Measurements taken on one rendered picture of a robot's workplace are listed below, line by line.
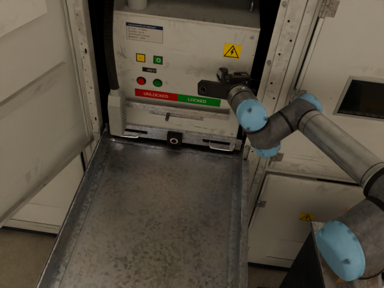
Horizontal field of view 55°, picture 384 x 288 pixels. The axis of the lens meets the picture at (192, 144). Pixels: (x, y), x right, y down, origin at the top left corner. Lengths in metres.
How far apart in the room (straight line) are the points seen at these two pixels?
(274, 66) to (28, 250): 1.68
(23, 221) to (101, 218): 0.98
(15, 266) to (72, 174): 0.73
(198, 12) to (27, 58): 0.54
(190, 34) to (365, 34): 0.52
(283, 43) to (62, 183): 1.17
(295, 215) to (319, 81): 0.73
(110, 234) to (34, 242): 1.10
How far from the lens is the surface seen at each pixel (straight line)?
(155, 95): 1.39
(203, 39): 1.24
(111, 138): 1.56
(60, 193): 1.91
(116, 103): 1.32
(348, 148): 0.95
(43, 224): 2.22
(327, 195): 1.68
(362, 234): 0.81
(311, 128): 1.02
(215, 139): 1.49
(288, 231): 1.89
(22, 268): 2.28
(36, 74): 1.24
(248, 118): 0.97
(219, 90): 1.13
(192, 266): 1.22
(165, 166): 1.45
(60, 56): 1.30
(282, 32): 1.18
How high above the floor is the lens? 1.94
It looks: 45 degrees down
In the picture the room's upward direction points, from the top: 6 degrees clockwise
